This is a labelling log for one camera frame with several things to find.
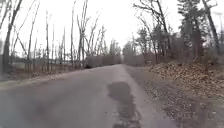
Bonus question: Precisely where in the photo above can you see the grey asphalt road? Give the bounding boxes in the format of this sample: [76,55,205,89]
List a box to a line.
[0,63,181,128]

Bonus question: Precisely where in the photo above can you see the row of bare trees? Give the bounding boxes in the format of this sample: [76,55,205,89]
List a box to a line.
[0,0,123,76]

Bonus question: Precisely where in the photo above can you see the leaf-strewn dirt verge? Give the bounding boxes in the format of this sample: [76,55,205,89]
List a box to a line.
[123,63,224,128]

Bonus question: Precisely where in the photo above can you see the pile of brown leaves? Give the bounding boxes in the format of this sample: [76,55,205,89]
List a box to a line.
[146,61,224,99]

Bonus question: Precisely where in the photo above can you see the wood of pines and trees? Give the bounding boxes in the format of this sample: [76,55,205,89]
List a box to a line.
[121,0,224,67]

